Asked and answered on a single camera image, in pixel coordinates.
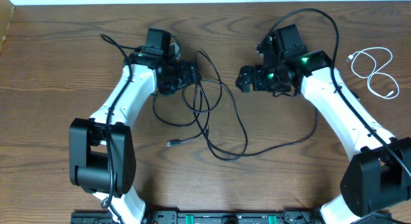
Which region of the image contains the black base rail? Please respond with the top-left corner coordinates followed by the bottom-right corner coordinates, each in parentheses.
top-left (69, 209), bottom-right (394, 224)

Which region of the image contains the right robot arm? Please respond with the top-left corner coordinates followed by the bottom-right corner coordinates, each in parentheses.
top-left (236, 24), bottom-right (410, 223)

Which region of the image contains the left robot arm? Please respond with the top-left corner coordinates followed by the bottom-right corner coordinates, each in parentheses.
top-left (69, 28), bottom-right (200, 223)

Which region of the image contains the black USB cable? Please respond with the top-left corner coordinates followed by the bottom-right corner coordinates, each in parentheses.
top-left (151, 49), bottom-right (319, 162)

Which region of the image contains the white USB cable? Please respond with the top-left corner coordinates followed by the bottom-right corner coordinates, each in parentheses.
top-left (345, 47), bottom-right (401, 100)

